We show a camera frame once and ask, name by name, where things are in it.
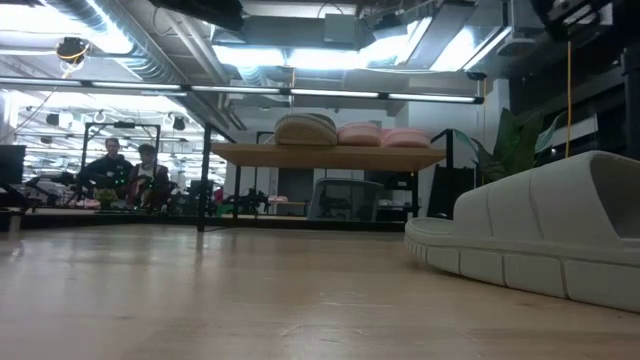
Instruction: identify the grey foam slide sandal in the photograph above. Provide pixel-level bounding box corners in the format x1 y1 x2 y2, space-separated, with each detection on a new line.
273 112 339 147
404 149 640 314

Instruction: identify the black cabinet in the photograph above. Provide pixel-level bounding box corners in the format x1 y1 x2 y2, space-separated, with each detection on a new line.
430 164 476 220

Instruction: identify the LED light bar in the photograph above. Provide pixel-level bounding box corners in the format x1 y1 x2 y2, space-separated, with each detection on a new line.
0 77 485 105

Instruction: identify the small green potted plant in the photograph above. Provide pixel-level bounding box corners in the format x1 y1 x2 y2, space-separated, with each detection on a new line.
94 188 119 210

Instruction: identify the black upright post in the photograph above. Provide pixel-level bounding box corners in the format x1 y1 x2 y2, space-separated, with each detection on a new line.
621 44 640 161

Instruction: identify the black aluminium rig frame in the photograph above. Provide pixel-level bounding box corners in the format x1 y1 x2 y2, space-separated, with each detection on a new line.
19 212 406 232

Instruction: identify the black monitor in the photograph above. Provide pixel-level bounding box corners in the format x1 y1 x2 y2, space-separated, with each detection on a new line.
0 144 27 185

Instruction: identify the yellow ceiling cord reel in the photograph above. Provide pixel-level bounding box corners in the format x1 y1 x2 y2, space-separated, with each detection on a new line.
55 36 91 65

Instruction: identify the wooden shelf with black frame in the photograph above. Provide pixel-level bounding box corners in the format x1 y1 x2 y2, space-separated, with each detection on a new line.
196 122 454 234

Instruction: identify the grey office chair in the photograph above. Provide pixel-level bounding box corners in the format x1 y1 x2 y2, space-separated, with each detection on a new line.
306 178 386 223

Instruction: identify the person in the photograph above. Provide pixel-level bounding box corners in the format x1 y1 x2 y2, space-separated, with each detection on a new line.
127 143 171 209
79 137 134 196

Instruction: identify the green plant in white pot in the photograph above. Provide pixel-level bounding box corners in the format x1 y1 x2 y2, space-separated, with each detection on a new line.
452 107 569 189

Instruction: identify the pink foam slide sandal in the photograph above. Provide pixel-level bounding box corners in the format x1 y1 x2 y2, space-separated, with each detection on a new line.
337 121 385 148
381 127 432 149

